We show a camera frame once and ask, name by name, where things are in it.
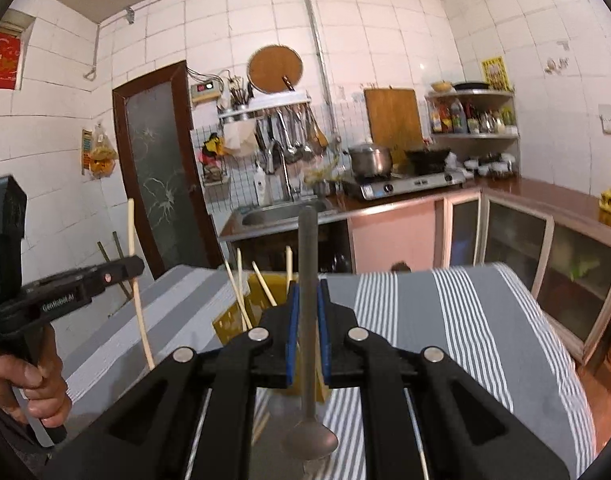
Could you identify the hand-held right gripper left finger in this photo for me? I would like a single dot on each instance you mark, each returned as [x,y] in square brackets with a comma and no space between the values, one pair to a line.
[291,340]

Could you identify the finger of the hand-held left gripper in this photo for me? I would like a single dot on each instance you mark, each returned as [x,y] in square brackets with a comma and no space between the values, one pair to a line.
[125,266]

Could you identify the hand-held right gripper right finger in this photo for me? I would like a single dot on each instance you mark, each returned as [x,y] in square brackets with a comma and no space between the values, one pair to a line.
[324,335]

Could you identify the yellow perforated utensil holder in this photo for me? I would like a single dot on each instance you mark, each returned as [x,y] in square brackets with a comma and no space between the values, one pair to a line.
[227,324]

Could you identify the metal spoon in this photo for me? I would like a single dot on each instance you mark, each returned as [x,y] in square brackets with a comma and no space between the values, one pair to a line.
[306,240]

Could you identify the person's left hand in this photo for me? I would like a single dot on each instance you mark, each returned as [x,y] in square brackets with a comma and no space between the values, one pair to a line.
[35,385]

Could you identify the leaning wooden stick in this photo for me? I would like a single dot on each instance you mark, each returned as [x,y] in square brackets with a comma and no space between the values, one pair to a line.
[117,246]
[104,251]

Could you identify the brown frosted glass door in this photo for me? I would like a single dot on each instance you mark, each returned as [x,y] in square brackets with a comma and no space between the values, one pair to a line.
[160,170]

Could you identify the hanging plastic bag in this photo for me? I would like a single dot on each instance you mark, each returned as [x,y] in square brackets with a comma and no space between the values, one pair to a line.
[101,157]

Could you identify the kitchen base cabinet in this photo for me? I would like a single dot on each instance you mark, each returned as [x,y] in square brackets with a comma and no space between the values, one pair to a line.
[400,235]

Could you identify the steel sink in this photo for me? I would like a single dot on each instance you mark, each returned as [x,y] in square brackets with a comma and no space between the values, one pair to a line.
[275,215]

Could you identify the grey striped tablecloth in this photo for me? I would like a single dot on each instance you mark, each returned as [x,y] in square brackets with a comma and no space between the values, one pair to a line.
[460,335]

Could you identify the white soap bottle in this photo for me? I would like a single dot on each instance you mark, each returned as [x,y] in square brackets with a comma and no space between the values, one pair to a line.
[259,187]

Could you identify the metal sink faucet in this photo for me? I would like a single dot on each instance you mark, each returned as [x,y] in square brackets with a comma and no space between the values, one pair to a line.
[284,175]

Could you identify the steel gas stove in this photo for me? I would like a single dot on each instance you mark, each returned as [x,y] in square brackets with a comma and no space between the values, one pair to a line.
[405,187]

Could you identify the white hanging cloth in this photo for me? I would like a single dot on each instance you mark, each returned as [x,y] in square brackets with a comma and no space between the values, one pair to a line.
[238,137]

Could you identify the steel cooking pot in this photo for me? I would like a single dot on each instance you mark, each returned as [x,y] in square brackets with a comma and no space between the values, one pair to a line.
[370,162]

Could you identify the beige box red display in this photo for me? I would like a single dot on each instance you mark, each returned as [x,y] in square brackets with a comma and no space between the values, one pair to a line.
[205,91]

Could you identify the row of hanging ladles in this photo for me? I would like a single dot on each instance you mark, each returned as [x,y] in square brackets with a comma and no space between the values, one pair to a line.
[293,140]

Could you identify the metal cup with knives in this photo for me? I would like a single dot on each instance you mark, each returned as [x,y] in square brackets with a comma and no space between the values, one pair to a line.
[240,97]

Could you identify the black wok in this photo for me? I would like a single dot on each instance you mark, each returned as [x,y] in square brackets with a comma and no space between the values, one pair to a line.
[428,159]

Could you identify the rectangular wooden cutting board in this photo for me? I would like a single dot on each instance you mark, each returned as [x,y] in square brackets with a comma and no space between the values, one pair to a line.
[393,120]

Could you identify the pile of small bowls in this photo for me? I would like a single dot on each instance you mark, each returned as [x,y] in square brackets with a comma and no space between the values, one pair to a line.
[490,166]

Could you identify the round wooden lid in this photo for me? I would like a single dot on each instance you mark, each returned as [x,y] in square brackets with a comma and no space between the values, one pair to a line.
[273,67]

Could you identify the row of condiment bottles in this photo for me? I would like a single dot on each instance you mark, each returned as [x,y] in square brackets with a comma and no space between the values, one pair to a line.
[455,117]

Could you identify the yellow bowl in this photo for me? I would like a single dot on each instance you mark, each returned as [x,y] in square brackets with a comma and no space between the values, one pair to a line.
[441,86]

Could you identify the black pan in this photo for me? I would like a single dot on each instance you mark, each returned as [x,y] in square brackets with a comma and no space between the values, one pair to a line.
[471,85]

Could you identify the metal corner shelf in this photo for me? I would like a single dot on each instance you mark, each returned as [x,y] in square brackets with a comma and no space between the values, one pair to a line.
[485,93]

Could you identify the red wall calendar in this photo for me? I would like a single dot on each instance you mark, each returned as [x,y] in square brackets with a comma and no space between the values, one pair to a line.
[3,60]

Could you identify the metal wall rack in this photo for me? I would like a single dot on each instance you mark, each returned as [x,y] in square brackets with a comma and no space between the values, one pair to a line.
[270,105]

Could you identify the yellow wall poster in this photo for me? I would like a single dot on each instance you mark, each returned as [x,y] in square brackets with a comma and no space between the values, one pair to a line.
[493,74]

